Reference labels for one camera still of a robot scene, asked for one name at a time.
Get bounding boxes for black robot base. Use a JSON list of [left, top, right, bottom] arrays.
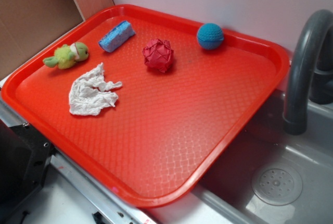
[[1, 122, 54, 223]]

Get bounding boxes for red crumpled paper ball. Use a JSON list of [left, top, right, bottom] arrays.
[[142, 39, 174, 73]]

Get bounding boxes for blue knitted ball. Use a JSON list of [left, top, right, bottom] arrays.
[[197, 23, 224, 50]]

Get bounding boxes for red plastic tray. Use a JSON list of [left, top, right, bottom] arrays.
[[2, 5, 289, 208]]

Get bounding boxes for white crumpled cloth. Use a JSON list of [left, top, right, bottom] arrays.
[[69, 63, 123, 116]]

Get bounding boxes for blue sponge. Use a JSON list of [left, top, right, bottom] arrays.
[[98, 21, 136, 53]]

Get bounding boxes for green plush toy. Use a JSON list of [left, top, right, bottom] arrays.
[[43, 42, 89, 70]]

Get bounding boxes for grey toy sink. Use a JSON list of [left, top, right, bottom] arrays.
[[194, 91, 332, 223]]

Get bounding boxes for sink drain cover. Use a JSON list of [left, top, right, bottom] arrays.
[[251, 163, 303, 206]]

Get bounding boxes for grey plastic faucet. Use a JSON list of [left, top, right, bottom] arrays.
[[283, 9, 332, 135]]

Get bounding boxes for brown cardboard panel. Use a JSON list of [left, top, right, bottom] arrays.
[[1, 0, 114, 79]]

